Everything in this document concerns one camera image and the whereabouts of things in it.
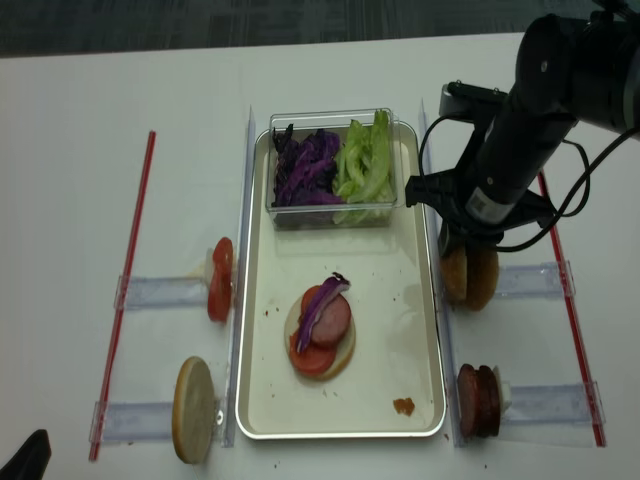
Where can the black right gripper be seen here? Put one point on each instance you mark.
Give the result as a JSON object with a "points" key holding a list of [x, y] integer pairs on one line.
{"points": [[459, 229]]}

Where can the left lower clear holder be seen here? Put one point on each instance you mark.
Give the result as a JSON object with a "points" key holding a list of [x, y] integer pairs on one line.
{"points": [[128, 422]]}

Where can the left red strip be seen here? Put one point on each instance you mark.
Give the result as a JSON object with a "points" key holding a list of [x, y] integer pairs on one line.
{"points": [[125, 290]]}

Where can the food scrap on tray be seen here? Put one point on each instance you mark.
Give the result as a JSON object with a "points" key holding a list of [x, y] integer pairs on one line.
{"points": [[404, 406]]}

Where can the upright bun half left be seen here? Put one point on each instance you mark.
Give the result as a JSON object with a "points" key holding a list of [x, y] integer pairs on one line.
{"points": [[193, 411]]}

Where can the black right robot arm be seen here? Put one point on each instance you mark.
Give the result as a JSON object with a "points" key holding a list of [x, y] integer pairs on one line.
{"points": [[567, 71]]}

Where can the left upper clear holder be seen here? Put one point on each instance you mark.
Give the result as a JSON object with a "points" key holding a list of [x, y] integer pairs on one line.
{"points": [[165, 293]]}

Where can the right upper clear holder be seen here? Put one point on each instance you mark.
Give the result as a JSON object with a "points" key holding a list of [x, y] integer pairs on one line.
{"points": [[552, 280]]}

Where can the purple cabbage pile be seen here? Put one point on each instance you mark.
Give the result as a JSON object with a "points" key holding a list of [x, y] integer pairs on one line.
{"points": [[303, 178]]}

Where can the white pusher block patties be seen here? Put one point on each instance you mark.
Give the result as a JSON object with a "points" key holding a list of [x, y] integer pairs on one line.
{"points": [[504, 391]]}

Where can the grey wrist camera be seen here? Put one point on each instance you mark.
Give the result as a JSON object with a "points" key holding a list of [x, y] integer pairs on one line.
{"points": [[470, 102]]}

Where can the right lower clear holder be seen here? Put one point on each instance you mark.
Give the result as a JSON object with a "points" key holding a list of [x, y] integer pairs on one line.
{"points": [[549, 405]]}

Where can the sausage patty on bun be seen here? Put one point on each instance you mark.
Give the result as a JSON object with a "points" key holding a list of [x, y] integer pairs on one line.
{"points": [[333, 325]]}

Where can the bottom bun on tray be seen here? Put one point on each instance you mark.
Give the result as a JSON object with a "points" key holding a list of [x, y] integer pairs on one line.
{"points": [[345, 351]]}

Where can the clear holder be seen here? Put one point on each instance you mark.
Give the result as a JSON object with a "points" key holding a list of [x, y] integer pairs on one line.
{"points": [[549, 405], [165, 293], [128, 422], [552, 280]]}

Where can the right red strip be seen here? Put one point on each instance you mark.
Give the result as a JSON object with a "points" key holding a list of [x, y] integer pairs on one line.
{"points": [[581, 354]]}

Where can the clear plastic salad container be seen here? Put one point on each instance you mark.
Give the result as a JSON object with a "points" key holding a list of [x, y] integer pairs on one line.
{"points": [[337, 122]]}

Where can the metal serving tray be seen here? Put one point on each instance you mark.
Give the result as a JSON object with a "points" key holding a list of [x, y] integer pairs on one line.
{"points": [[391, 297]]}

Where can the tomato slice on bun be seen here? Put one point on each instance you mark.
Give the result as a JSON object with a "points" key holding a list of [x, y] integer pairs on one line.
{"points": [[320, 354]]}

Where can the upright tomato slices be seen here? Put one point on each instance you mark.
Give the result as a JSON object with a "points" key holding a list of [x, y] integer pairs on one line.
{"points": [[218, 274]]}

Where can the black object bottom left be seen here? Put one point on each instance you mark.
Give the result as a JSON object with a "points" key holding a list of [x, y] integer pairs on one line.
{"points": [[30, 460]]}

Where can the green lettuce pile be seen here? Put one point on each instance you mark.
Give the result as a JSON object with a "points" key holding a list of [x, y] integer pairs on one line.
{"points": [[364, 174]]}

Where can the sesame top bun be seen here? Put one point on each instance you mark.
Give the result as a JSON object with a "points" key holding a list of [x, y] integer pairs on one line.
{"points": [[453, 269]]}

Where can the purple cabbage strip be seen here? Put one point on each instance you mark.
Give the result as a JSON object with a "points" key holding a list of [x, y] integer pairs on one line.
{"points": [[328, 291]]}

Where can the red strip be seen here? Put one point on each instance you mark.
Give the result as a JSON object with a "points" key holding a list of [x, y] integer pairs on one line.
{"points": [[581, 354], [125, 290]]}

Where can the upright meat patties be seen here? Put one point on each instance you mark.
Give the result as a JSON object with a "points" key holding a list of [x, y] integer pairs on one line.
{"points": [[479, 402]]}

